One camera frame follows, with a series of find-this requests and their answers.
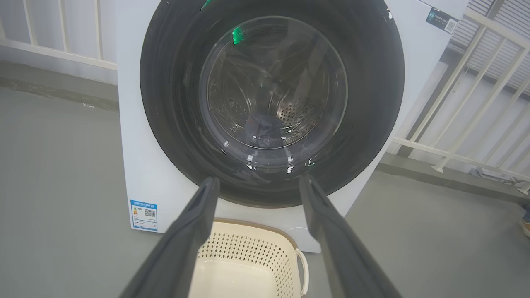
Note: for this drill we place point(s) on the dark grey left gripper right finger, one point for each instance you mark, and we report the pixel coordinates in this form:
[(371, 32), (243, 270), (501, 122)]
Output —
[(339, 252)]

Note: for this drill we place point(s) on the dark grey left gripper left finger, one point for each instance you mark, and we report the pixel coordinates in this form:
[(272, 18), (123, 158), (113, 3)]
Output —
[(178, 252)]

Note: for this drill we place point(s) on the black round washing machine door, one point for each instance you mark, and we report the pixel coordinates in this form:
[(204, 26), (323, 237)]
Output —
[(174, 103)]

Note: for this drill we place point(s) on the blue bear-print garment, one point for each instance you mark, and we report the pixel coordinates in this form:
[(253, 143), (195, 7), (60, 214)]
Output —
[(258, 126)]

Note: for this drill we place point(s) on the cream perforated laundry basket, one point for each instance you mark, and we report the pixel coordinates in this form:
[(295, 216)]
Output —
[(244, 277)]

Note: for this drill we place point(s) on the white washing machine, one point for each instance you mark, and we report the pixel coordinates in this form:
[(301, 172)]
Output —
[(136, 165)]

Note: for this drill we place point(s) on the round white filter cover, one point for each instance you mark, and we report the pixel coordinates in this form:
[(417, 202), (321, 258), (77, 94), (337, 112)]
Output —
[(300, 240)]

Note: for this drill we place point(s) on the blue energy label sticker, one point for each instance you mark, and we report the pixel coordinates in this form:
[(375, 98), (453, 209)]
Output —
[(143, 215)]

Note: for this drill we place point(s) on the white metal railing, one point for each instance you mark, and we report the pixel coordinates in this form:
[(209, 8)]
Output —
[(62, 53), (455, 156)]

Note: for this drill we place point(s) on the person's shoe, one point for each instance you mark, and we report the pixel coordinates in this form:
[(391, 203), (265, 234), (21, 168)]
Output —
[(526, 225)]

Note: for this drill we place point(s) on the dark QR code sticker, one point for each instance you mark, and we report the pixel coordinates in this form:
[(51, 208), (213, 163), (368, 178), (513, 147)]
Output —
[(442, 20)]

